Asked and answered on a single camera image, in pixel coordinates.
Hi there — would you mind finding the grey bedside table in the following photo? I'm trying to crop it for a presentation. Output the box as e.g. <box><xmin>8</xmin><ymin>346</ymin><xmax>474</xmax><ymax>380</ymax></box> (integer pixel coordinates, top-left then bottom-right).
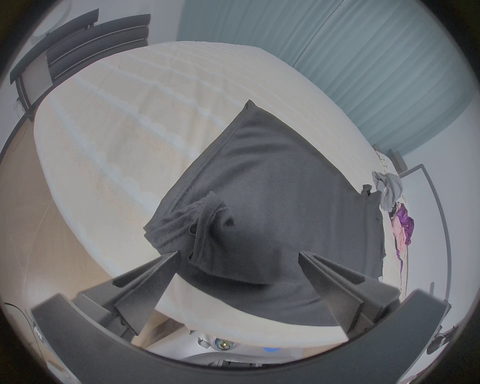
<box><xmin>386</xmin><ymin>149</ymin><xmax>407</xmax><ymax>173</ymax></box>

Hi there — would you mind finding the bed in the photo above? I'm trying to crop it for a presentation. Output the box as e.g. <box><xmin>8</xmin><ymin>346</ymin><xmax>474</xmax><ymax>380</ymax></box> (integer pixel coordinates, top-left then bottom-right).
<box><xmin>33</xmin><ymin>40</ymin><xmax>451</xmax><ymax>353</ymax></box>

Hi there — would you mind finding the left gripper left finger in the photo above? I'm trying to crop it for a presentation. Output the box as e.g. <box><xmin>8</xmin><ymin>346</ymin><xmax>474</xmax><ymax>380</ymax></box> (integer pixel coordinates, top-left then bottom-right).
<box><xmin>73</xmin><ymin>250</ymin><xmax>182</xmax><ymax>336</ymax></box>

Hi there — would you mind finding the pink garment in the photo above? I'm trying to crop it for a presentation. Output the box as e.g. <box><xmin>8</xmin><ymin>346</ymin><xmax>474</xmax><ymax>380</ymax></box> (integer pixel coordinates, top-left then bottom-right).
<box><xmin>391</xmin><ymin>215</ymin><xmax>409</xmax><ymax>259</ymax></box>

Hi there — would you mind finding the black chest of drawers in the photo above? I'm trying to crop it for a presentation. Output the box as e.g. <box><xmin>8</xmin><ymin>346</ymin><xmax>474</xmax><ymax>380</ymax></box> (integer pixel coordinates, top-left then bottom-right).
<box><xmin>10</xmin><ymin>8</ymin><xmax>151</xmax><ymax>113</ymax></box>

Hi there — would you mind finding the grey garment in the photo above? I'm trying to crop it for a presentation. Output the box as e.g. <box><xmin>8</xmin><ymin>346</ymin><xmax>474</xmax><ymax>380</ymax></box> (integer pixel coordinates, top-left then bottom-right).
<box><xmin>372</xmin><ymin>172</ymin><xmax>404</xmax><ymax>211</ymax></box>

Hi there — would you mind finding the black T-shirt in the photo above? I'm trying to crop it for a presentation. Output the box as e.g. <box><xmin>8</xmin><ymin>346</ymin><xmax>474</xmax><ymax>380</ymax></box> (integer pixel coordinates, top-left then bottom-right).
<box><xmin>143</xmin><ymin>99</ymin><xmax>387</xmax><ymax>327</ymax></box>

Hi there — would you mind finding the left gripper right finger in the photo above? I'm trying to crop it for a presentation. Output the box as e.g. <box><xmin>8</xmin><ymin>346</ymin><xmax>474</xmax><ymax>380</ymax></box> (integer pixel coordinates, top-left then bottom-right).
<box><xmin>299</xmin><ymin>251</ymin><xmax>400</xmax><ymax>334</ymax></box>

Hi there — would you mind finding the blue-green curtain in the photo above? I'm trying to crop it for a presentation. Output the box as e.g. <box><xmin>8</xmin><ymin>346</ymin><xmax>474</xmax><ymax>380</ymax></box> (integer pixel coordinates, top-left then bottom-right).
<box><xmin>292</xmin><ymin>0</ymin><xmax>477</xmax><ymax>156</ymax></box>
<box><xmin>176</xmin><ymin>0</ymin><xmax>346</xmax><ymax>66</ymax></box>

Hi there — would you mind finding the purple garment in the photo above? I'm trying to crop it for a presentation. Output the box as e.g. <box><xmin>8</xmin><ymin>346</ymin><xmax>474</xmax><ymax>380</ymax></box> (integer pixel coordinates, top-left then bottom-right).
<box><xmin>395</xmin><ymin>206</ymin><xmax>415</xmax><ymax>271</ymax></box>

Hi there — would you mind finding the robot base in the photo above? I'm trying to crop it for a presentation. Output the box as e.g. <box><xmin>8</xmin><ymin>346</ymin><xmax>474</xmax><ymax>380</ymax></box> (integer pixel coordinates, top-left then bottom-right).
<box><xmin>180</xmin><ymin>330</ymin><xmax>301</xmax><ymax>370</ymax></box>

